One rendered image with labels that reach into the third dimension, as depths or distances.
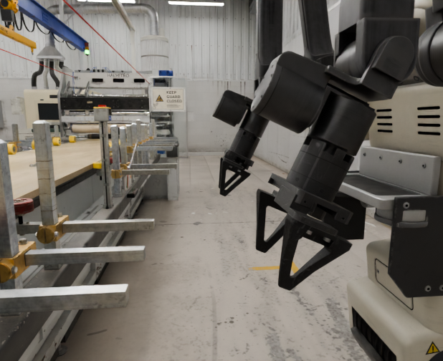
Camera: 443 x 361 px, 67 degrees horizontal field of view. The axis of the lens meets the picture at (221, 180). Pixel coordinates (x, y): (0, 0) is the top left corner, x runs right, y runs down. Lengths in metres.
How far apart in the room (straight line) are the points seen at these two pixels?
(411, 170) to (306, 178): 0.30
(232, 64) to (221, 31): 1.07
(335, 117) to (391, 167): 0.33
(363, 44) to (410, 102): 0.32
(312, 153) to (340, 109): 0.05
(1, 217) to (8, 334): 0.25
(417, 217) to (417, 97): 0.21
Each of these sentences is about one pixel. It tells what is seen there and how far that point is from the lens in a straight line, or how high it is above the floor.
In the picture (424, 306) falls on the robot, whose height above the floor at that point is 0.84.
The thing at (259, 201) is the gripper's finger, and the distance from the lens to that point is 0.43.
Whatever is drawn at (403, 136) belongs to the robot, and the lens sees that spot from 0.70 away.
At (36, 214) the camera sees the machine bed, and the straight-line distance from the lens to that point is 1.58.
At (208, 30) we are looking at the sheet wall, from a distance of 11.52.
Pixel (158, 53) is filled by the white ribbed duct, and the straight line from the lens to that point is 9.05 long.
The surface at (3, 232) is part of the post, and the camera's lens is 0.92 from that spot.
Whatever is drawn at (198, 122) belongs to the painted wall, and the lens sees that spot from 11.16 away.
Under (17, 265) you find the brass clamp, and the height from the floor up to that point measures 0.82.
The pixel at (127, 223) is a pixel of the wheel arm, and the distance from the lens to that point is 1.13.
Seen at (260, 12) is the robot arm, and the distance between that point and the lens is 0.82.
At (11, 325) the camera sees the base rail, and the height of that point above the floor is 0.70.
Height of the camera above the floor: 1.16
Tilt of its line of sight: 10 degrees down
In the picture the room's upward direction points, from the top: straight up
